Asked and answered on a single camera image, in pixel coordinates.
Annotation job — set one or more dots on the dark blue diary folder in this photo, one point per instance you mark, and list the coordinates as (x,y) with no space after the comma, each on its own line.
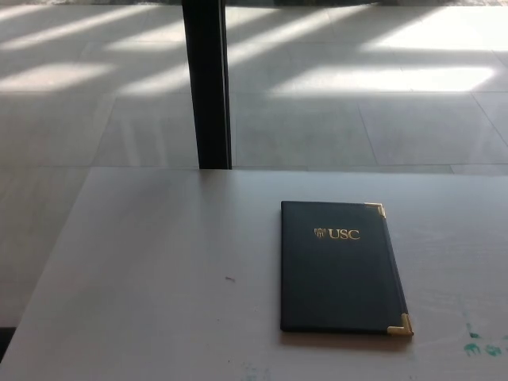
(337,278)

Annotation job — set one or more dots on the black vertical post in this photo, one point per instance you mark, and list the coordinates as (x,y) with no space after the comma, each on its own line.
(206,83)

